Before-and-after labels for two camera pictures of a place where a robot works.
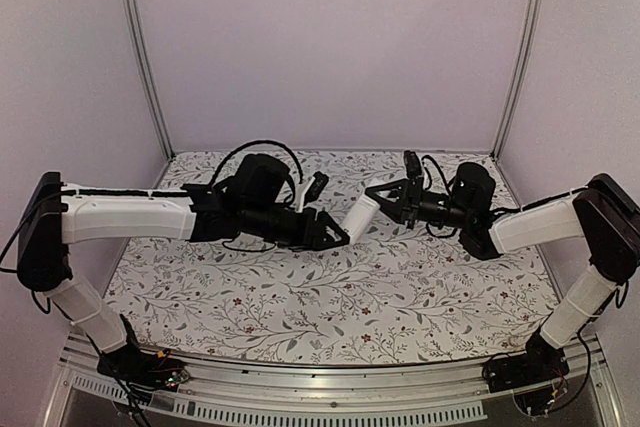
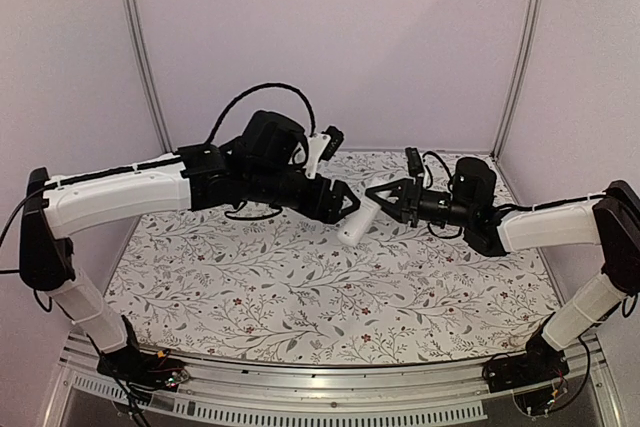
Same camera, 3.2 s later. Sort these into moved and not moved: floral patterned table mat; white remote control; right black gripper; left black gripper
Moved: left black gripper
Not moved: right black gripper; floral patterned table mat; white remote control
